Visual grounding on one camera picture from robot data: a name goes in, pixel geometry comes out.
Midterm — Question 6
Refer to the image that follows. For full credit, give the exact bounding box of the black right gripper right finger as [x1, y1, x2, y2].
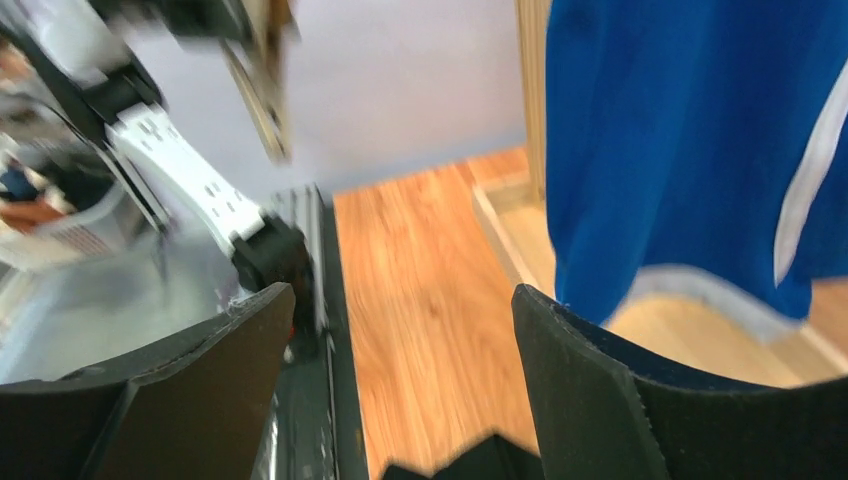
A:
[511, 284, 847, 479]

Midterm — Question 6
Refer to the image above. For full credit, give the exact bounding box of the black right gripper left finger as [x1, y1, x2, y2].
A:
[1, 283, 295, 479]

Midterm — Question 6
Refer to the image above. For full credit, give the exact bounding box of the blue underwear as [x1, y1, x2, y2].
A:
[546, 1, 847, 341]

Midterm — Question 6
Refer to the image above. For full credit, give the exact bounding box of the black underwear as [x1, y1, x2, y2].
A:
[382, 434, 545, 480]

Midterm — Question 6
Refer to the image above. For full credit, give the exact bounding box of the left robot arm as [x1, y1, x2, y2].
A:
[1, 1, 315, 334]

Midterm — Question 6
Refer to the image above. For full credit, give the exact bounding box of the wooden clothes rack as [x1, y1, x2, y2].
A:
[473, 1, 847, 386]

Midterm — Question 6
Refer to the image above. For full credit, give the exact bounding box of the white storage bin with items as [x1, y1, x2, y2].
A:
[1, 133, 143, 271]

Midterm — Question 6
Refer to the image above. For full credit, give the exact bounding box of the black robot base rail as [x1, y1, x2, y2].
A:
[252, 185, 369, 479]

